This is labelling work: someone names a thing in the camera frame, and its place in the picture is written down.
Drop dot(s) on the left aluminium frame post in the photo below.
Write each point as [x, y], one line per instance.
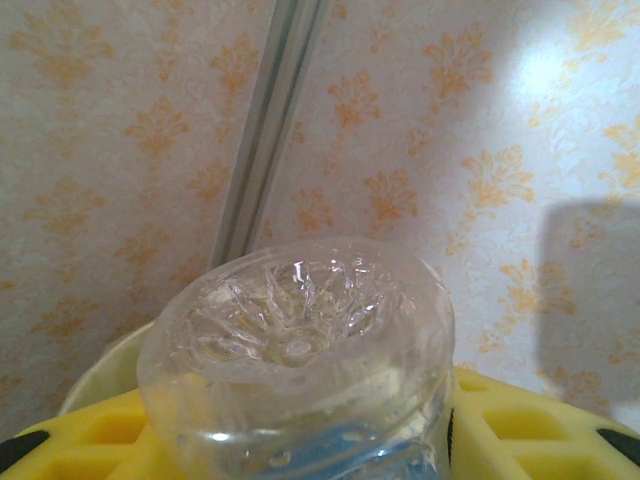
[270, 125]

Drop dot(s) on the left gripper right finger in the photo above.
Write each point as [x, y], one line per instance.
[540, 435]

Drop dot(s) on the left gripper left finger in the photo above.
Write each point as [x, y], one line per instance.
[90, 445]

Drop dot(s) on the cream plastic waste bin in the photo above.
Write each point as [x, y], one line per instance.
[100, 370]

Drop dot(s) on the blue label clear bottle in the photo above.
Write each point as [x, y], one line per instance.
[300, 350]

